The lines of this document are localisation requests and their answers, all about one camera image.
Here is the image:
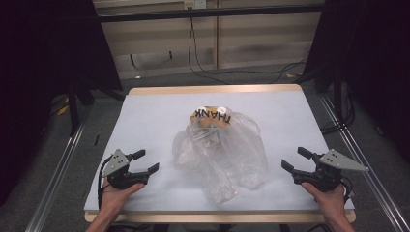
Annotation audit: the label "person's left hand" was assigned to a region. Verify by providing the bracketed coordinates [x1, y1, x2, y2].
[100, 178, 146, 217]

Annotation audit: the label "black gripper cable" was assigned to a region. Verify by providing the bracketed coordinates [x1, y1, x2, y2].
[97, 155, 114, 209]
[339, 176, 355, 204]

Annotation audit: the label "white table mat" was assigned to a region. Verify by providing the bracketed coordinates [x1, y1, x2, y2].
[83, 90, 356, 213]

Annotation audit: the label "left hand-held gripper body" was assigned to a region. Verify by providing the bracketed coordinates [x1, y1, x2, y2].
[102, 148, 152, 190]

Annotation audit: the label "black curtain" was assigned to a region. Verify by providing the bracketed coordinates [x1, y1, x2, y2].
[0, 0, 124, 207]
[303, 0, 410, 162]

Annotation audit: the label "wooden table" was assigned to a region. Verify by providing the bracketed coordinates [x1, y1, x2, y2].
[83, 84, 358, 224]

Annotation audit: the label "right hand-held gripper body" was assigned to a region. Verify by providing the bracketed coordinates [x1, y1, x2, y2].
[291, 148, 370, 193]

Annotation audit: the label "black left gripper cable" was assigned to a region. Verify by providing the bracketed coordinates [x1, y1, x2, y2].
[97, 155, 114, 209]

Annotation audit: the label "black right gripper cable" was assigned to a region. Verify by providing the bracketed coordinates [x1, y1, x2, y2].
[339, 176, 355, 204]

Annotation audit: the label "white wall outlet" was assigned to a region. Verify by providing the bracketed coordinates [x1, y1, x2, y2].
[183, 0, 207, 10]

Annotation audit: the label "black wall cable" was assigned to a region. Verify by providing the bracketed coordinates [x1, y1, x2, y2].
[188, 17, 308, 85]

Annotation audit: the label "black metal stand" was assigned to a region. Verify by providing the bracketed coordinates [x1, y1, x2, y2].
[66, 76, 96, 136]
[313, 64, 344, 120]

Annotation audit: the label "clear plastic bag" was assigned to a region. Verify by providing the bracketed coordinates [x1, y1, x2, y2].
[171, 105, 269, 206]

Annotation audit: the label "person's right hand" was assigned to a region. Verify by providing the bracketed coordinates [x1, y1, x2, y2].
[301, 182, 347, 222]

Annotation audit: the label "black horizontal bar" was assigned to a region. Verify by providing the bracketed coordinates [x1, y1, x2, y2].
[96, 3, 327, 23]

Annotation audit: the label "black floor cables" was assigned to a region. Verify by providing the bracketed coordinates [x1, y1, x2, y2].
[320, 93, 357, 134]

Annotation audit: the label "metal floor rail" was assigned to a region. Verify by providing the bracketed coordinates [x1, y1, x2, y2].
[318, 93, 410, 232]
[23, 105, 95, 232]

